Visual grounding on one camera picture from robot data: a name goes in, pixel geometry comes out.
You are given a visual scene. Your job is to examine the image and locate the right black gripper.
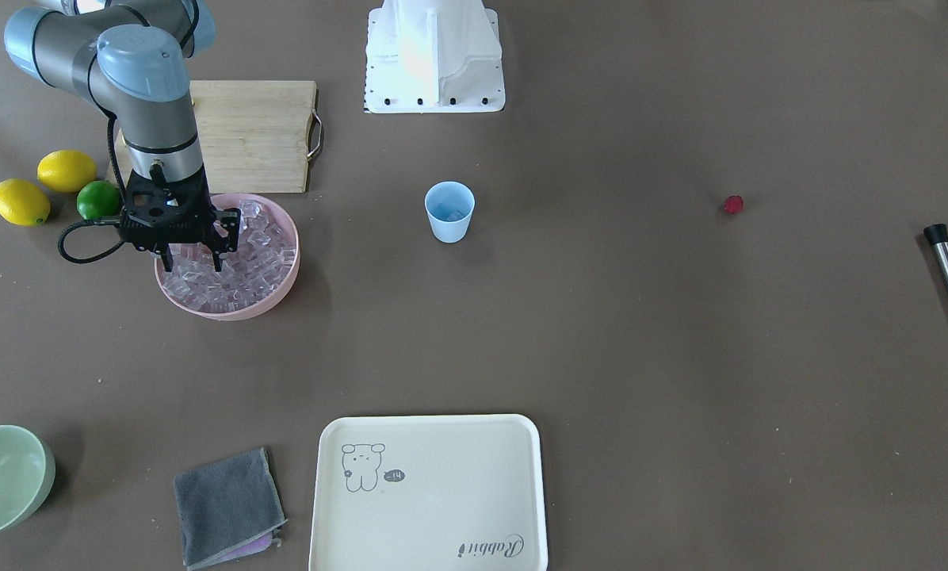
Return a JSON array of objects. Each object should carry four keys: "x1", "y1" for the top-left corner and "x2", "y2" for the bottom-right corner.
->
[{"x1": 117, "y1": 167, "x2": 241, "y2": 273}]

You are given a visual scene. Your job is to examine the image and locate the clear ice cubes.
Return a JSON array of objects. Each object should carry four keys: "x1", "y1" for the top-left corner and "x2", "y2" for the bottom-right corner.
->
[{"x1": 162, "y1": 200, "x2": 296, "y2": 312}]

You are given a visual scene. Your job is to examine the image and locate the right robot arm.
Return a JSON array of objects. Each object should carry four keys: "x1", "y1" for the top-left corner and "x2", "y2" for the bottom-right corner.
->
[{"x1": 3, "y1": 1, "x2": 241, "y2": 271}]

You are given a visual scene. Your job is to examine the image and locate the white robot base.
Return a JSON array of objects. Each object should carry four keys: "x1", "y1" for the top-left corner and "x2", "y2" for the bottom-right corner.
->
[{"x1": 363, "y1": 1, "x2": 506, "y2": 113}]

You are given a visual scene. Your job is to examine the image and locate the light blue cup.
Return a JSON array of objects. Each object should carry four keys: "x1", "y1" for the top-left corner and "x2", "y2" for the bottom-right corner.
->
[{"x1": 424, "y1": 181, "x2": 476, "y2": 243}]

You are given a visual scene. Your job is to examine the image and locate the pink bowl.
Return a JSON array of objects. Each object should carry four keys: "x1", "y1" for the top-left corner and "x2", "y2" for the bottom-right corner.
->
[{"x1": 154, "y1": 193, "x2": 301, "y2": 321}]

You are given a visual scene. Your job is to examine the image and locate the green lime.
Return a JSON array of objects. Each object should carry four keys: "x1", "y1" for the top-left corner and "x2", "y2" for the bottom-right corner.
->
[{"x1": 75, "y1": 180, "x2": 122, "y2": 220}]

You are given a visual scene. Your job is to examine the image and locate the wooden cutting board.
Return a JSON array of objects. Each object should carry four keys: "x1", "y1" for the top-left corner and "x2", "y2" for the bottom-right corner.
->
[{"x1": 107, "y1": 80, "x2": 322, "y2": 194}]

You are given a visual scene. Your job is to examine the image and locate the yellow lemon far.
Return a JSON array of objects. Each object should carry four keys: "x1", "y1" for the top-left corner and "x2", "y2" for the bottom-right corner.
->
[{"x1": 36, "y1": 149, "x2": 97, "y2": 193}]

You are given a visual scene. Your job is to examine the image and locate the yellow lemon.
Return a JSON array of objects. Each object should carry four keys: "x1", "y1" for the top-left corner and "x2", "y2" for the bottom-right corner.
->
[
  {"x1": 36, "y1": 149, "x2": 97, "y2": 193},
  {"x1": 0, "y1": 178, "x2": 52, "y2": 227}
]

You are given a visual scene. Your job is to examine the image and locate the yellow lemon near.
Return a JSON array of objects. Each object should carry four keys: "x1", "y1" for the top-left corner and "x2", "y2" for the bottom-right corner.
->
[{"x1": 0, "y1": 178, "x2": 52, "y2": 227}]

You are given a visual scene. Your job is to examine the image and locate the grey folded cloth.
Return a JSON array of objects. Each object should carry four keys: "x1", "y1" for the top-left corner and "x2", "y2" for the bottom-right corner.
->
[{"x1": 173, "y1": 446, "x2": 287, "y2": 570}]

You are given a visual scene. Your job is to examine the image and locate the green bowl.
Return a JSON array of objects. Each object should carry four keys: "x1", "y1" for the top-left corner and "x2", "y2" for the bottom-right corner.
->
[{"x1": 0, "y1": 425, "x2": 56, "y2": 531}]

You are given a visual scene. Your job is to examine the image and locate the cream rabbit tray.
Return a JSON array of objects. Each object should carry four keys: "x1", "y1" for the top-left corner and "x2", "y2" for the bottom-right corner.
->
[{"x1": 308, "y1": 413, "x2": 549, "y2": 570}]

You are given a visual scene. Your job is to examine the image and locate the red strawberry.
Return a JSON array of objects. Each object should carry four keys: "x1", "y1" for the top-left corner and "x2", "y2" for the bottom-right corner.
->
[{"x1": 721, "y1": 195, "x2": 745, "y2": 216}]

